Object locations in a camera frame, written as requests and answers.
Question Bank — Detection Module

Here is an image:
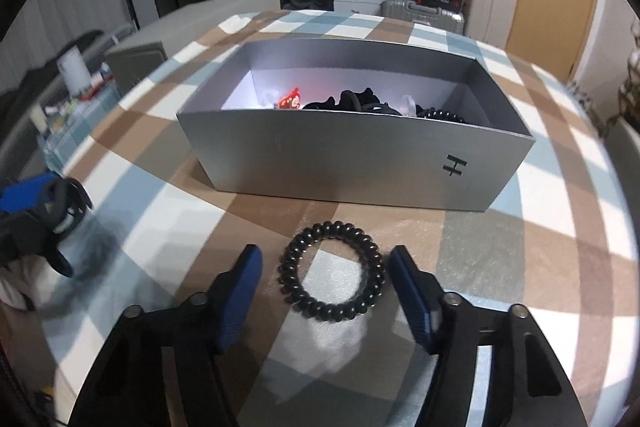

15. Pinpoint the white round pin badge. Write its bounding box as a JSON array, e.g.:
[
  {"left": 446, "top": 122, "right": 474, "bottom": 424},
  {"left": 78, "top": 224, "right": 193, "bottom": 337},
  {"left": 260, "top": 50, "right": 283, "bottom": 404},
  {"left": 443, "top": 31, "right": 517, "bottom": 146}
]
[{"left": 397, "top": 94, "right": 416, "bottom": 117}]

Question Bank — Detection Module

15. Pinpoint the red white round badge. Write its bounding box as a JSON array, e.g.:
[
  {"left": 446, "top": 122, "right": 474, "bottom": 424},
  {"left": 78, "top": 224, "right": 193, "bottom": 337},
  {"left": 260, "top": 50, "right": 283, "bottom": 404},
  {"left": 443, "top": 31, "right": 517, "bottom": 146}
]
[{"left": 258, "top": 89, "right": 281, "bottom": 108}]

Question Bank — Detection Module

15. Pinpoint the red round hair accessory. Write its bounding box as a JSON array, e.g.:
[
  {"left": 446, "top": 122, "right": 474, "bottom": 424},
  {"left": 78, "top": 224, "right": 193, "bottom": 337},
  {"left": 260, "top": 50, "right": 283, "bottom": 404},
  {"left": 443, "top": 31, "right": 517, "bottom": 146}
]
[{"left": 277, "top": 88, "right": 300, "bottom": 109}]

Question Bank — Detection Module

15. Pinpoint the black spiral hair tie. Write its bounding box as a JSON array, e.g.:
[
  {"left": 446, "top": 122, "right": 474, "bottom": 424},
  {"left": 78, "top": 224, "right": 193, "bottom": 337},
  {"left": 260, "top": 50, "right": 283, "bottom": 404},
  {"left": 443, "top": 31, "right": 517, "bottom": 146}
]
[
  {"left": 416, "top": 106, "right": 467, "bottom": 124},
  {"left": 275, "top": 220, "right": 388, "bottom": 323}
]

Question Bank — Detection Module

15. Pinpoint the silver open cardboard box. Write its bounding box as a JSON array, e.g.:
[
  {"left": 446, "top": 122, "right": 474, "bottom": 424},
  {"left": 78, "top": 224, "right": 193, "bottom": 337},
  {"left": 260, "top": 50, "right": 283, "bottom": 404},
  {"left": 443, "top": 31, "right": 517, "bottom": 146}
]
[{"left": 177, "top": 38, "right": 535, "bottom": 211}]

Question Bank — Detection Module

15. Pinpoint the white cylinder humidifier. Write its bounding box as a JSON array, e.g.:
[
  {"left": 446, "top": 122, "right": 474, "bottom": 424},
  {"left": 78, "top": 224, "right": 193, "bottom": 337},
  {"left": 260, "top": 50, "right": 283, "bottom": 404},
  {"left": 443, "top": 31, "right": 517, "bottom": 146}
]
[{"left": 56, "top": 46, "right": 92, "bottom": 96}]

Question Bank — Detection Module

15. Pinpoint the silver flat suitcase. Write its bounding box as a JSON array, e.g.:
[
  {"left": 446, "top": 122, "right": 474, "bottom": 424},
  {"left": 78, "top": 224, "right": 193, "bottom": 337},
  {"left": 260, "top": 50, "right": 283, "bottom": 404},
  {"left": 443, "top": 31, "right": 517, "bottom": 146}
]
[{"left": 381, "top": 0, "right": 464, "bottom": 35}]

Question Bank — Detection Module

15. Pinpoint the grey cabinet left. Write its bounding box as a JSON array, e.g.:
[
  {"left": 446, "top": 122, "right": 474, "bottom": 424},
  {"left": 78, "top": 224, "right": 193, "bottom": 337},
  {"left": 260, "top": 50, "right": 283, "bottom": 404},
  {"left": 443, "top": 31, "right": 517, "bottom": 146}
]
[{"left": 105, "top": 0, "right": 281, "bottom": 94}]

